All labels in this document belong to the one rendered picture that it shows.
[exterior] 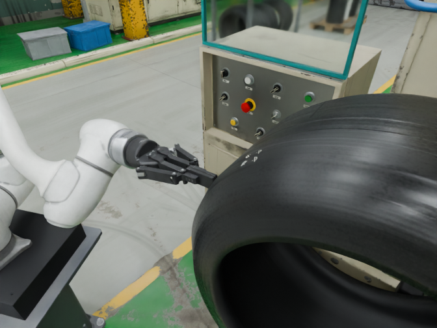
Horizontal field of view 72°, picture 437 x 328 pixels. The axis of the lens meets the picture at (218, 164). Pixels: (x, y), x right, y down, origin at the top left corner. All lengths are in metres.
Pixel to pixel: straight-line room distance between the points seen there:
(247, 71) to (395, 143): 0.87
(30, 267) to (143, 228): 1.08
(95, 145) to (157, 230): 1.42
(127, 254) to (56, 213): 1.30
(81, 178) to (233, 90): 0.70
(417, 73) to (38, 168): 0.79
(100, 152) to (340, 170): 0.59
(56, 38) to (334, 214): 5.54
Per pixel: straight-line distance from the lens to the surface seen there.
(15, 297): 1.17
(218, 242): 0.44
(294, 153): 0.35
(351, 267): 0.88
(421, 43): 0.60
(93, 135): 0.80
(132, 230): 2.18
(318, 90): 1.05
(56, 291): 1.24
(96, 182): 0.79
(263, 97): 1.16
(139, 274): 1.96
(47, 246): 1.25
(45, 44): 5.69
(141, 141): 0.70
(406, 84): 0.62
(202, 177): 0.59
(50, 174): 0.79
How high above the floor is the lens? 1.62
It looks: 38 degrees down
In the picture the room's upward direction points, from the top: straight up
